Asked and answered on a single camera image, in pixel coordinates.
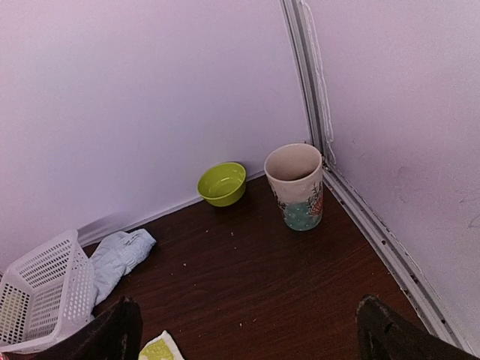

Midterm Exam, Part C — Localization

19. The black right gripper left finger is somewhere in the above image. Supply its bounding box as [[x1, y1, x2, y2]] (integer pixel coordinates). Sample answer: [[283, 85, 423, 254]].
[[55, 295, 143, 360]]

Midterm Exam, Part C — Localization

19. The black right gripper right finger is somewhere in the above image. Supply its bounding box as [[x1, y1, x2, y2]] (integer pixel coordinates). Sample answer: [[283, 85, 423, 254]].
[[356, 295, 475, 360]]

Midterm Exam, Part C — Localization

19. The green patterned white towel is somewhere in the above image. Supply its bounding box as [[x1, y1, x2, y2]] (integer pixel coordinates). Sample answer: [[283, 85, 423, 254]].
[[138, 330, 184, 360]]

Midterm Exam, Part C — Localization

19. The light blue towel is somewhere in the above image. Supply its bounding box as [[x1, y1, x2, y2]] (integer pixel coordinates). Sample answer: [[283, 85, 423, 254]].
[[90, 229, 157, 305]]

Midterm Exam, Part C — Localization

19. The white perforated plastic basket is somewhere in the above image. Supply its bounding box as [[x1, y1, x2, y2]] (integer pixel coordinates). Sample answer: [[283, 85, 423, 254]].
[[1, 230, 95, 354]]

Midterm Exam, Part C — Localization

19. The small green bowl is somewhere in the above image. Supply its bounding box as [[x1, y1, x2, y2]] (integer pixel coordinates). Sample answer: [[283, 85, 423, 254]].
[[197, 162, 247, 208]]

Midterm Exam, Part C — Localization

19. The floral ceramic cup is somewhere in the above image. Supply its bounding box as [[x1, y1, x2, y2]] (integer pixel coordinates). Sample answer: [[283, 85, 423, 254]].
[[264, 142, 323, 232]]

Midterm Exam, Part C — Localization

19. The right aluminium corner post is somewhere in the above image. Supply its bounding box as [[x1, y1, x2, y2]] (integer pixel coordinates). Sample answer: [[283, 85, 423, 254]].
[[280, 1, 336, 169]]

